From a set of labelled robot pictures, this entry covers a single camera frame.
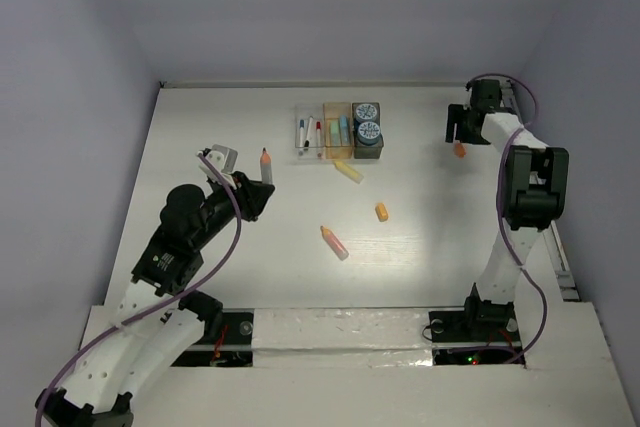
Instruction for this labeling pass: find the small orange cap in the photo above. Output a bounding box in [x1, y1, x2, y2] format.
[453, 142, 466, 158]

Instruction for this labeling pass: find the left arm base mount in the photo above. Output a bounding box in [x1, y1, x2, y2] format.
[172, 309, 254, 368]

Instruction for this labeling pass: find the blue capped white pen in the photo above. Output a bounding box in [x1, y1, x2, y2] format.
[297, 119, 306, 148]

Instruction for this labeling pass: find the blue tape roll back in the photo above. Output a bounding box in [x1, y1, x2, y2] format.
[352, 102, 380, 123]

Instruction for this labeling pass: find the orange tip clear highlighter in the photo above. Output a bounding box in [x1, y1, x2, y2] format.
[260, 148, 273, 185]

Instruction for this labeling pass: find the blue tape roll front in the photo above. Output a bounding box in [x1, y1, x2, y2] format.
[356, 121, 382, 146]

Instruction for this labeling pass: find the blue tape roll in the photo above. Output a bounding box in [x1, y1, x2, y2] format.
[352, 102, 380, 123]
[356, 121, 382, 146]

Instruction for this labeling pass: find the orange highlighter cap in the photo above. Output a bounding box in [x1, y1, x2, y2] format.
[375, 203, 389, 222]

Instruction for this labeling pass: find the blue highlighter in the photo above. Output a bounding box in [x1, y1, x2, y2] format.
[339, 115, 350, 146]

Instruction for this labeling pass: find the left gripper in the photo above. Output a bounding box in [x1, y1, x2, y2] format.
[192, 170, 273, 249]

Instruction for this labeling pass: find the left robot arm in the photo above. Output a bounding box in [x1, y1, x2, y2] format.
[35, 171, 275, 426]

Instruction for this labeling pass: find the yellow highlighter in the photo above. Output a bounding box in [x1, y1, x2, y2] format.
[333, 160, 363, 184]

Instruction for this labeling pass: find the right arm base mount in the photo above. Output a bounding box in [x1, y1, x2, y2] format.
[421, 295, 525, 366]

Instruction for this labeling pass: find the clear plastic container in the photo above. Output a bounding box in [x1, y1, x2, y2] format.
[293, 103, 325, 163]

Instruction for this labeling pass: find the black capped white pen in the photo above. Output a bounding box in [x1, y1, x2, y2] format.
[304, 116, 315, 149]

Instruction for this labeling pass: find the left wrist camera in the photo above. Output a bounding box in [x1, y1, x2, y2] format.
[196, 144, 238, 188]

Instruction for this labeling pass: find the orange pink highlighter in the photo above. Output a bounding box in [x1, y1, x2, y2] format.
[320, 226, 349, 261]

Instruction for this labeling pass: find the dark grey plastic container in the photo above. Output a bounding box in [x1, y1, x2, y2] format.
[352, 110, 384, 160]

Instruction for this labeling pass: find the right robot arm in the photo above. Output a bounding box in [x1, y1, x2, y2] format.
[445, 74, 569, 339]

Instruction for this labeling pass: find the green highlighter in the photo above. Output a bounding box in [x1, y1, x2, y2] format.
[327, 119, 341, 147]

